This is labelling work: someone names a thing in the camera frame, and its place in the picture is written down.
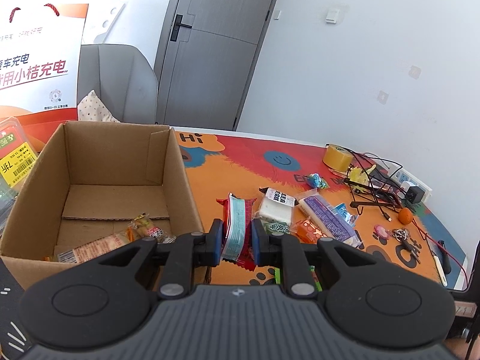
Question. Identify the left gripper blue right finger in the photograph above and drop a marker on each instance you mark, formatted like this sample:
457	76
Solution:
259	242

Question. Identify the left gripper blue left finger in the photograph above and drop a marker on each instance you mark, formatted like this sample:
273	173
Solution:
214	242

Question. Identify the teal red biscuit pack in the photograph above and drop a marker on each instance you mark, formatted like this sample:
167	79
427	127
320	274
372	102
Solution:
236	234

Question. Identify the black sesame cake pack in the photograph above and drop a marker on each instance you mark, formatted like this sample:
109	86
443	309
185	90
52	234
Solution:
276	206

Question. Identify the clear small cake bar pack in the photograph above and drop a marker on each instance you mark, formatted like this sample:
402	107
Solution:
143	227

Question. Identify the purple wafer snack pack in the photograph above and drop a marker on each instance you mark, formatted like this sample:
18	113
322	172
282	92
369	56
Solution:
320	212

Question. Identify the blue candy wrapper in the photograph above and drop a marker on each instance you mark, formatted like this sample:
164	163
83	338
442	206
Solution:
315	181

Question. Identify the long cracker sleeve pack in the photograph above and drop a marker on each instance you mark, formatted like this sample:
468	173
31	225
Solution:
93	249

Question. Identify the green snack packet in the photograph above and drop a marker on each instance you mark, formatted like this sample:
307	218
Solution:
276	227

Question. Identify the orange red snack packet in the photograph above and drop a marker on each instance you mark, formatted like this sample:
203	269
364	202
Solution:
307	232

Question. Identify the colourful cat table mat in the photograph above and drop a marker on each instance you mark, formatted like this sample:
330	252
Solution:
296	190

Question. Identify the small blue snack packet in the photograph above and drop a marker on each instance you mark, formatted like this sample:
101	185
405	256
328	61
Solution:
341	209

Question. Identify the yellow tape roll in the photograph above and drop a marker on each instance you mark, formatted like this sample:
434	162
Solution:
337	158

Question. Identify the yellow toy figure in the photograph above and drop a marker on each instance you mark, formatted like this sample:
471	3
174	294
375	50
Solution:
359	175

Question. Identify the brown cardboard box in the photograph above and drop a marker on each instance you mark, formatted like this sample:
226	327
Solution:
90	180

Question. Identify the bunch of keys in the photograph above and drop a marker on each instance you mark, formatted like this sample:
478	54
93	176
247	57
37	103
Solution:
402	235

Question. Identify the small orange fruit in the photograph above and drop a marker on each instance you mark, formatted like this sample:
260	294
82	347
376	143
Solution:
405	216

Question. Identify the white power strip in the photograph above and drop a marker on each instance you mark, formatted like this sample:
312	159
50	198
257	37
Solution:
406	179

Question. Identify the black power adapter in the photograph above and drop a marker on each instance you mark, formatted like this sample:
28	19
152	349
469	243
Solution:
414	194

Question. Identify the polka dot cushion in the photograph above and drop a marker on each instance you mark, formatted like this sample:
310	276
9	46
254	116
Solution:
91	108

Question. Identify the grey upholstered chair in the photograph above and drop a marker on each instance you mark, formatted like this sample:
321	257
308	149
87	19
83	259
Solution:
122	79

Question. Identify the grey door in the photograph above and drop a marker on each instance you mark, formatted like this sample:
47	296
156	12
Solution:
204	82

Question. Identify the clear plastic food container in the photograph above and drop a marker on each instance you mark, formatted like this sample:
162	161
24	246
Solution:
17	159

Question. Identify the white foam packaging piece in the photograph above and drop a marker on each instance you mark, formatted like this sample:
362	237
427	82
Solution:
106	22

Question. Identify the orange white paper gift bag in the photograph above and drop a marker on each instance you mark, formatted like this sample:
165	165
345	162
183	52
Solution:
40	56

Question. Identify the black wire stand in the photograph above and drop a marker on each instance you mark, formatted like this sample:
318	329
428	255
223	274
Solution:
367	195

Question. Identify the white handled knife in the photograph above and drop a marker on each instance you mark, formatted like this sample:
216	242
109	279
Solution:
438	262

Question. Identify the black handled tool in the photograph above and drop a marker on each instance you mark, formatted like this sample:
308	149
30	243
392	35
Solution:
445	259

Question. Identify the black door handle lock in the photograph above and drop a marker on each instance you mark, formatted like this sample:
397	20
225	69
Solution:
181	31

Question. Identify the white wall switch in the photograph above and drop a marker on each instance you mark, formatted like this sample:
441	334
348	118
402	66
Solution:
333	16

